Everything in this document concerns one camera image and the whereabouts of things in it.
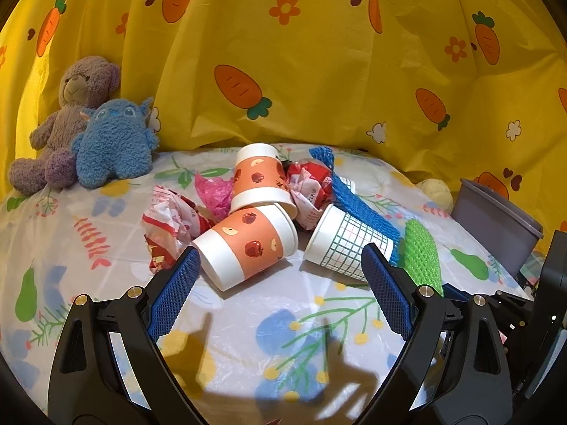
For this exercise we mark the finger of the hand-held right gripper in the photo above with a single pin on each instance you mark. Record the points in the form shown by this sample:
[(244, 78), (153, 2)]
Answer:
[(505, 305)]

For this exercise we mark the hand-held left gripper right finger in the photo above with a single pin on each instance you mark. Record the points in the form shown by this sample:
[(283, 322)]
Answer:
[(385, 292)]

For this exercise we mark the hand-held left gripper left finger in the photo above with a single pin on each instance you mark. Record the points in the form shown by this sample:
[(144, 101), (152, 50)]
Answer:
[(175, 292)]

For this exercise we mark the grey plastic bin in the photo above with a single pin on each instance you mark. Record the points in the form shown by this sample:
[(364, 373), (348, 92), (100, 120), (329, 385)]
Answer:
[(487, 217)]

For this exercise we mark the orange apple print paper cup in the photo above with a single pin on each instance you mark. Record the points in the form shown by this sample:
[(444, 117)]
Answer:
[(259, 172), (248, 239)]

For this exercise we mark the green foam net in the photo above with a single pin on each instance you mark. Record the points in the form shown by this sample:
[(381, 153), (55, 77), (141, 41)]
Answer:
[(421, 252)]

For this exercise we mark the green grid paper cup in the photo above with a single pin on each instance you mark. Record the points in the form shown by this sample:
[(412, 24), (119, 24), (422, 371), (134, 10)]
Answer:
[(345, 239)]

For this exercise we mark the crumpled red white wrapper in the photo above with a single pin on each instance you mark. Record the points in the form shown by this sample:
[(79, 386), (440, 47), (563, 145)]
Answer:
[(168, 225), (310, 190)]

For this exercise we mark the blue foam net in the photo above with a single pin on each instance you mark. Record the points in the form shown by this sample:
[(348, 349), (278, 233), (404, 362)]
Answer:
[(354, 203)]

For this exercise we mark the pink plastic bag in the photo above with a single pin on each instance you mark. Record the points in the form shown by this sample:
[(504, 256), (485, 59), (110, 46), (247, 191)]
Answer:
[(215, 192)]

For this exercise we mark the pale yellow plush toy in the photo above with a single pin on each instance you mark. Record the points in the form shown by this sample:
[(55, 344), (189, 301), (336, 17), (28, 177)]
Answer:
[(436, 192)]

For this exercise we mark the blue plush toy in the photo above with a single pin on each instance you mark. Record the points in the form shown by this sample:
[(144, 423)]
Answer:
[(115, 141)]

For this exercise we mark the purple teddy bear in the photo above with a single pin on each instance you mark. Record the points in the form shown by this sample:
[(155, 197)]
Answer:
[(84, 84)]

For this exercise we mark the yellow carrot print cloth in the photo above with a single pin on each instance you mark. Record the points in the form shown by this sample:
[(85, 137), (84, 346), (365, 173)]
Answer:
[(310, 75)]

